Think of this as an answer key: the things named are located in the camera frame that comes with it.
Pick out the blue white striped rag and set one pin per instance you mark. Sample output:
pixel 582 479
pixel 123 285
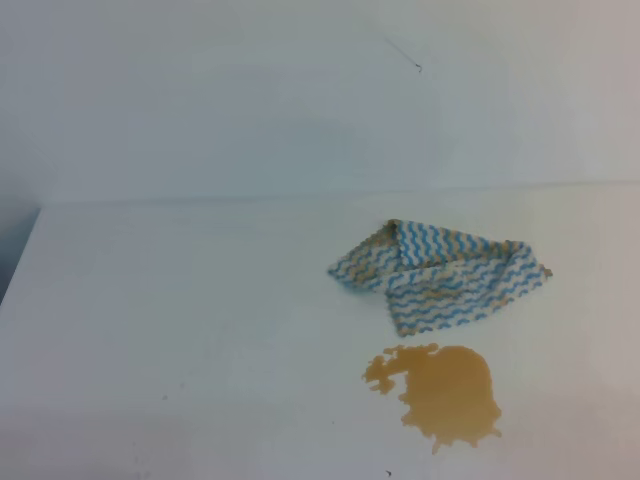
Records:
pixel 434 278

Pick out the brown coffee stain puddle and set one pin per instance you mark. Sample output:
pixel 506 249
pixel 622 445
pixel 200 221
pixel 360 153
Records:
pixel 448 392

